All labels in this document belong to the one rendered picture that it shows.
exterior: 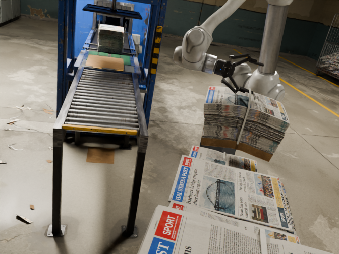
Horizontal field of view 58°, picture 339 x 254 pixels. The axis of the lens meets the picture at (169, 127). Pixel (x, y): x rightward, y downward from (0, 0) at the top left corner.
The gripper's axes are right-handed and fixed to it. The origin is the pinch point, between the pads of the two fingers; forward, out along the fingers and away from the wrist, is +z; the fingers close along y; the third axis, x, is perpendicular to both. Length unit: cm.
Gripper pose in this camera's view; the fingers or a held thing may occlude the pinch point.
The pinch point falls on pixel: (256, 77)
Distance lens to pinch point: 156.2
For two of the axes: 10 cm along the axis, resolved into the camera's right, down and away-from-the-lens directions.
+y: -2.4, 8.7, 4.4
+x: -1.9, 4.0, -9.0
